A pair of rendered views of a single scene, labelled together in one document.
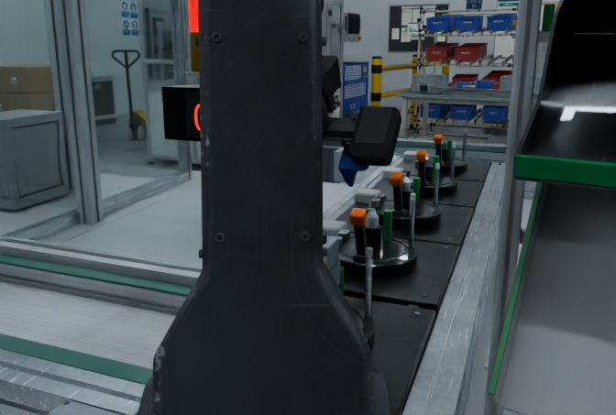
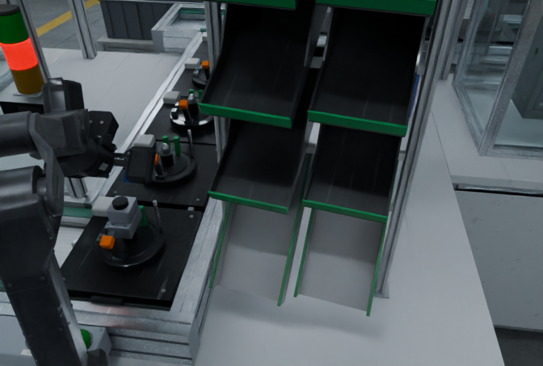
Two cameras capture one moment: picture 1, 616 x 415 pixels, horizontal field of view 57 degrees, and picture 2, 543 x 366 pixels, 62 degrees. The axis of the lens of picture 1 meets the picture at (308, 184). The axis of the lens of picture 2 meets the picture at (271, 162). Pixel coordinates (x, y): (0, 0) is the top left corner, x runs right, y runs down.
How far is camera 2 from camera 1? 0.42 m
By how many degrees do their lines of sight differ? 27
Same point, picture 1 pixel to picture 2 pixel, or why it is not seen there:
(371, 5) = not seen: outside the picture
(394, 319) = (178, 223)
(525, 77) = (221, 124)
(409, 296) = (188, 201)
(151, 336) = not seen: hidden behind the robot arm
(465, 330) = (217, 222)
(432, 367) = (195, 254)
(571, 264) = (253, 212)
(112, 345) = not seen: hidden behind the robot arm
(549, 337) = (241, 250)
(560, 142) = (235, 170)
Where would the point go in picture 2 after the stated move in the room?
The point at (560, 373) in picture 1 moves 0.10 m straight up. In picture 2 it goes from (245, 268) to (243, 229)
